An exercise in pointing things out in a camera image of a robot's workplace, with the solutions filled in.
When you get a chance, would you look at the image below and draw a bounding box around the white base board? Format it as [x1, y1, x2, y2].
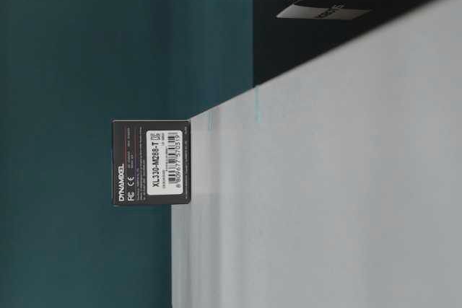
[171, 0, 461, 307]

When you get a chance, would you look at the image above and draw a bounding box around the black base board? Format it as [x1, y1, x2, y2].
[253, 0, 429, 85]

